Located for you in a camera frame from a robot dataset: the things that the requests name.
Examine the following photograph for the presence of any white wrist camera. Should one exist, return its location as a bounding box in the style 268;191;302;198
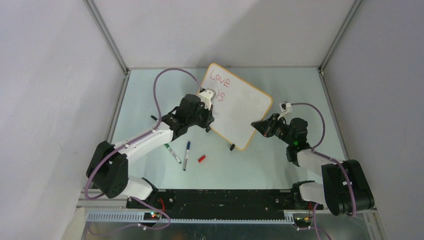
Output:
198;88;216;110
277;101;293;120

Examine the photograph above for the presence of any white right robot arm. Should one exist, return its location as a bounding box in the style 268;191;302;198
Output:
251;113;375;216

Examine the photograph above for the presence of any control board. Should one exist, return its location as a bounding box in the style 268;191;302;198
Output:
294;216;314;225
143;211;162;221

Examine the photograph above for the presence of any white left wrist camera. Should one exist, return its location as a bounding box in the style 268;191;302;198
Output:
198;88;216;110

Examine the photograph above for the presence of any green whiteboard marker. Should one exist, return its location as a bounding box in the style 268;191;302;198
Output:
165;144;182;164

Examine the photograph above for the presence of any right control board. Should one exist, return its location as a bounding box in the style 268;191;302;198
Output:
294;216;314;225

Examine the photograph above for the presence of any red marker cap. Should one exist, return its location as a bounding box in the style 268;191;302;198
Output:
197;155;206;163

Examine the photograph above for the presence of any blue whiteboard marker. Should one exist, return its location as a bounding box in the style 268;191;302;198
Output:
183;141;191;171

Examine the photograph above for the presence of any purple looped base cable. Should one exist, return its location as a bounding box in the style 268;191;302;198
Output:
84;197;172;237

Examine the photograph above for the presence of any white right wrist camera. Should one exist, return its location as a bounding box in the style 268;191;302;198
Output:
277;101;293;120

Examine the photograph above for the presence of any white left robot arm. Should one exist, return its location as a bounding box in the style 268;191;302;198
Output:
86;88;216;208

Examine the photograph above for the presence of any orange framed whiteboard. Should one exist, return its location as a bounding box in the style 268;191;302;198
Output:
201;63;273;151

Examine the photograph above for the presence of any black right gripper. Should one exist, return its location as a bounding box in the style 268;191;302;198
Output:
253;113;295;146

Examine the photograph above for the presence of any left control board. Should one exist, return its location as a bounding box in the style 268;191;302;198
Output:
143;211;162;221

